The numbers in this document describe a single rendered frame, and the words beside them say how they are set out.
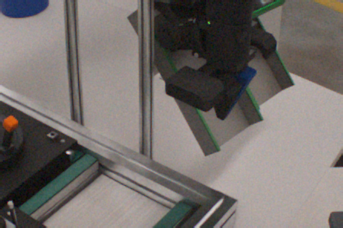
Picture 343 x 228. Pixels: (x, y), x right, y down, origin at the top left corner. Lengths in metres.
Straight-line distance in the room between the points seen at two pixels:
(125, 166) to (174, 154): 0.20
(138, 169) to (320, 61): 2.38
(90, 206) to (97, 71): 0.52
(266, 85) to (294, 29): 2.42
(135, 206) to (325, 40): 2.64
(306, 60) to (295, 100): 1.88
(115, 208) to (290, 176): 0.38
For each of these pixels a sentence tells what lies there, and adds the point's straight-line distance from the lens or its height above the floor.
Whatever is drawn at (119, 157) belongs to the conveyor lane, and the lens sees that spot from 1.15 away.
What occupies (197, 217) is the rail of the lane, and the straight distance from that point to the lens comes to 1.04.
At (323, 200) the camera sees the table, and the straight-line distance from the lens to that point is 1.26.
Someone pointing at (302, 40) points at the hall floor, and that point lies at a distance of 3.58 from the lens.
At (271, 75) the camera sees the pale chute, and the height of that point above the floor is 1.02.
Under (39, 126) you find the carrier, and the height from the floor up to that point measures 0.97.
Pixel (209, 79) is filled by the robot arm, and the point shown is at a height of 1.32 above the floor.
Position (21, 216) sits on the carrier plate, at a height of 0.97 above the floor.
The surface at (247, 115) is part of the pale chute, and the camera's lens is 1.18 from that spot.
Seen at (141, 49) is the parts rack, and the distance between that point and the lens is 1.06.
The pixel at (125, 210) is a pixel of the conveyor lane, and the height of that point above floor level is 0.92.
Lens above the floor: 1.71
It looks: 39 degrees down
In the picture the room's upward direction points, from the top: 1 degrees counter-clockwise
